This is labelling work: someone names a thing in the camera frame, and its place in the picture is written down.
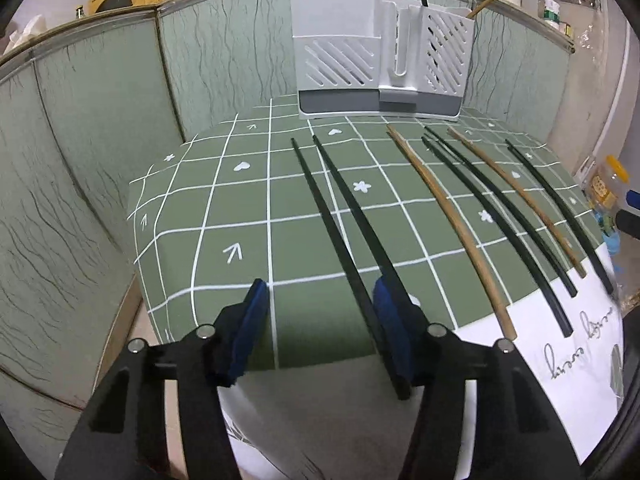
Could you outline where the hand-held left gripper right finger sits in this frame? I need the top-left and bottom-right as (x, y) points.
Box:
(372, 276), (583, 480)

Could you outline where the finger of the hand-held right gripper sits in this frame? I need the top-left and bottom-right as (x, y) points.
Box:
(615, 191), (640, 241)

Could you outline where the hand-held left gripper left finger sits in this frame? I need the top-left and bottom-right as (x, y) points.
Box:
(57, 279), (273, 480)

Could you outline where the wooden chopstick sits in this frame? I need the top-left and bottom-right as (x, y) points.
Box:
(466, 0), (509, 19)
(447, 127), (587, 278)
(386, 124), (517, 341)

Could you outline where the white utensil holder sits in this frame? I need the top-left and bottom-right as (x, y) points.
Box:
(289, 0), (476, 120)

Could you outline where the blue printed snack bag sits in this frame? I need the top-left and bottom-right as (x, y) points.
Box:
(597, 212), (623, 261)

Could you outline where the yellow lid plastic jar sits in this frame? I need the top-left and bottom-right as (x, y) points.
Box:
(589, 155), (630, 210)

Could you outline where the green grid tablecloth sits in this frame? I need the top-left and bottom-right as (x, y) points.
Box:
(126, 97), (626, 480)

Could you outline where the white plastic container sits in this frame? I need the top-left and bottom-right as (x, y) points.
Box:
(4, 14), (47, 56)

